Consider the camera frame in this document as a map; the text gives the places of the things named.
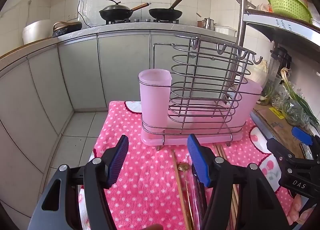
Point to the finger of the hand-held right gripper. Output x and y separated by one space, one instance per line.
302 135
280 151

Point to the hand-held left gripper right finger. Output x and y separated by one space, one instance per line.
198 162

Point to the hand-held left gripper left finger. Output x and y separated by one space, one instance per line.
117 161

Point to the gold metal spoon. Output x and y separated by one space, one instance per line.
183 167

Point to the clear plastic spoon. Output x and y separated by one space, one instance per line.
197 202

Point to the wide pink plastic cup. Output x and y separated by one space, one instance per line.
250 105

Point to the tall pink plastic cup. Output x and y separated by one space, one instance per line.
152 100

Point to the person's right hand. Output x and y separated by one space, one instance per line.
297 210

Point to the cardboard box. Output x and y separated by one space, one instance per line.
275 125

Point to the plastic bag of greens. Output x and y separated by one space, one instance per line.
292 110

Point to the pink plastic drip tray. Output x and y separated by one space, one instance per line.
150 141

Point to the green onions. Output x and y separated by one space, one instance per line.
297 97

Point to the pink polka dot cloth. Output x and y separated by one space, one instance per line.
150 182

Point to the napa cabbage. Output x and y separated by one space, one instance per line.
258 75

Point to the blender jar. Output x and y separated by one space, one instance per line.
277 65

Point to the grey kitchen base cabinets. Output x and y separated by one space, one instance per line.
120 70

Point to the white plastic container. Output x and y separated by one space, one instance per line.
225 30

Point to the green plastic basket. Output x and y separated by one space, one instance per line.
287 6

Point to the orange printed packet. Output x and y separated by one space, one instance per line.
263 7

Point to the steel kettle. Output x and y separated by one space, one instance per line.
208 23

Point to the small brown pot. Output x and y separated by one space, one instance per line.
200 23

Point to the metal shelf rack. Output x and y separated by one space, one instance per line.
243 7

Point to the gas stove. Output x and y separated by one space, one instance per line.
140 20

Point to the black wok with lid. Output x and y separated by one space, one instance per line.
115 12

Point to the white rice cooker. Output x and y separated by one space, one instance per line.
37 32

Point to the black open wok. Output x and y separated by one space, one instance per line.
165 13

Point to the white wall socket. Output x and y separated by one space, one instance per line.
72 16

